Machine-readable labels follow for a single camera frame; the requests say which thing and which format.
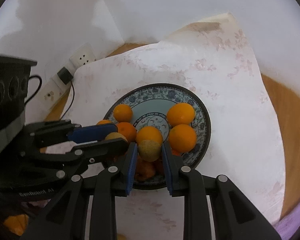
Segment small orange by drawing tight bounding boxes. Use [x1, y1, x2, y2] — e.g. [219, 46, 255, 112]
[113, 104, 133, 122]
[97, 119, 113, 125]

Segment white floral table cover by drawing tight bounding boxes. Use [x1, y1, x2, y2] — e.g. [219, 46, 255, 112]
[68, 13, 285, 239]

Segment large orange pile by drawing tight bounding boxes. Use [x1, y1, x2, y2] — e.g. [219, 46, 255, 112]
[166, 102, 196, 127]

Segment black camera module on gripper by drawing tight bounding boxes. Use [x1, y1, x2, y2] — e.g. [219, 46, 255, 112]
[0, 55, 37, 153]

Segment white wall socket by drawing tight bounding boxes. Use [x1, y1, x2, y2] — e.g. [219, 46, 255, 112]
[70, 43, 96, 69]

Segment blue floral ceramic plate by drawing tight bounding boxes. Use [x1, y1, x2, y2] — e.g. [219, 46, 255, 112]
[103, 83, 212, 190]

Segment white coax wall plate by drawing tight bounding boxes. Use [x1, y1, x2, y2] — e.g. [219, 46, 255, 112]
[38, 79, 63, 110]

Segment black power adapter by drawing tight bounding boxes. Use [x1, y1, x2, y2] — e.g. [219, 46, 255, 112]
[57, 67, 74, 85]

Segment black power cable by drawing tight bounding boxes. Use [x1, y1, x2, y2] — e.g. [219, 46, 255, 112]
[59, 80, 76, 120]

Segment purple fluffy towel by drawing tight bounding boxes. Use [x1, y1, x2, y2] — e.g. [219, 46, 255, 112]
[274, 202, 300, 239]

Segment red apple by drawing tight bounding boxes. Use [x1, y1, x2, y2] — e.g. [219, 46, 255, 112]
[171, 149, 182, 156]
[134, 155, 155, 181]

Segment large yellow orange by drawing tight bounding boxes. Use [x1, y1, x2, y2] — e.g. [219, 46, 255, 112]
[168, 124, 197, 153]

